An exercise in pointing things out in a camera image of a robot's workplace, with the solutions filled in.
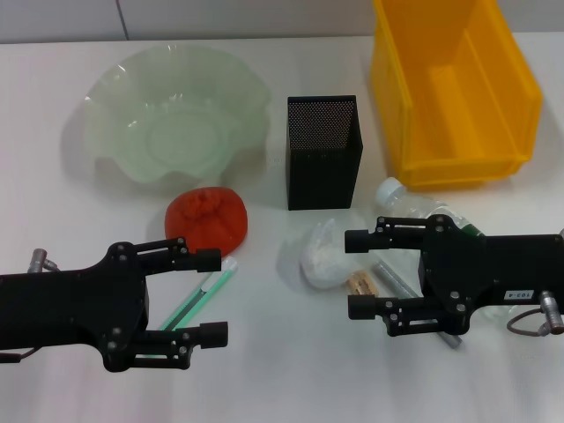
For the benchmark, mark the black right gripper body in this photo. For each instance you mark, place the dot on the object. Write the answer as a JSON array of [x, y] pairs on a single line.
[[484, 273]]

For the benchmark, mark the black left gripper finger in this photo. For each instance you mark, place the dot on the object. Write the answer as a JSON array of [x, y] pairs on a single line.
[[207, 260], [213, 335]]

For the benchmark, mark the grey marker pen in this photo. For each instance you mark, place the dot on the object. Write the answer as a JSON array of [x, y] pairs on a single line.
[[394, 277]]

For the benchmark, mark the yellow plastic bin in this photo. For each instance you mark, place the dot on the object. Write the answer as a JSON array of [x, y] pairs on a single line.
[[458, 110]]

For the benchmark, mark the red tomato-shaped toy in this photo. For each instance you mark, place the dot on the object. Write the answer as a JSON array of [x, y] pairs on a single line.
[[207, 220]]

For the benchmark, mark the pale green glass fruit plate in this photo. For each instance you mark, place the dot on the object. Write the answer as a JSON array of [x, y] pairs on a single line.
[[176, 132]]

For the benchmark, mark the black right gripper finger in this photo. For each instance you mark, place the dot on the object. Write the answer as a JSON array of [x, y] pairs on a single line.
[[357, 241], [361, 307]]

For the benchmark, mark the green utility knife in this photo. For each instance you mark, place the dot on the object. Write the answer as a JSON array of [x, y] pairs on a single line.
[[194, 297]]

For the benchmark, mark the clear green-label water bottle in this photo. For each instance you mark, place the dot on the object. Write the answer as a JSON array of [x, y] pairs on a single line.
[[392, 191]]

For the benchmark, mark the black mesh pen holder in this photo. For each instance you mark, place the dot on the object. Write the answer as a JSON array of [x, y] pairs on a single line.
[[321, 176]]

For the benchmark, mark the tan eraser block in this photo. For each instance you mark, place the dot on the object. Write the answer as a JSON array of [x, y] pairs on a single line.
[[362, 284]]

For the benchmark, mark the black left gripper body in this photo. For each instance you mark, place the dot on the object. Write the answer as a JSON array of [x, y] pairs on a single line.
[[66, 308]]

